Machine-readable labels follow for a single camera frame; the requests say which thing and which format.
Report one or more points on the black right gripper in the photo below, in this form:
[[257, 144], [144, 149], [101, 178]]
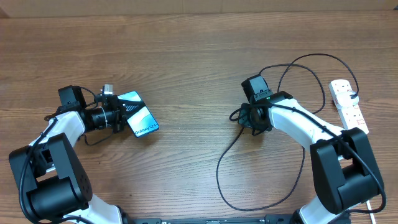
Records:
[[245, 122]]

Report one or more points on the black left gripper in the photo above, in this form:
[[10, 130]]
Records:
[[120, 111]]

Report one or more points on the Galaxy S24+ smartphone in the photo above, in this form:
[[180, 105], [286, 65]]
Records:
[[143, 122]]

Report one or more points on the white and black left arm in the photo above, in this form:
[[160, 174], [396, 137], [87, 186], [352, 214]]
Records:
[[52, 184]]

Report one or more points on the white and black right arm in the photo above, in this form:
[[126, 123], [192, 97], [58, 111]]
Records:
[[345, 171]]

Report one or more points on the white charger plug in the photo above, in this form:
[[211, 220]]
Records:
[[346, 99]]

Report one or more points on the white power strip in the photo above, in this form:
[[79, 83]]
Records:
[[350, 117]]

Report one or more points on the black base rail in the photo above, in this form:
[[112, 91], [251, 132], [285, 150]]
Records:
[[202, 221]]

